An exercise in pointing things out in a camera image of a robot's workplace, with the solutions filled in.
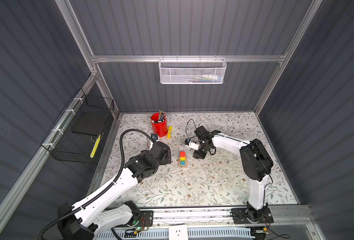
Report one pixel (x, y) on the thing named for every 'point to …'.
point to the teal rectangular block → (182, 162)
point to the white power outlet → (178, 232)
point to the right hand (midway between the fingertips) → (198, 154)
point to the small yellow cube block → (182, 158)
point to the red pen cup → (159, 129)
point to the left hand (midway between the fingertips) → (161, 152)
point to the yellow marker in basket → (95, 146)
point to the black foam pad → (90, 122)
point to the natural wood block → (185, 165)
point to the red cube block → (182, 154)
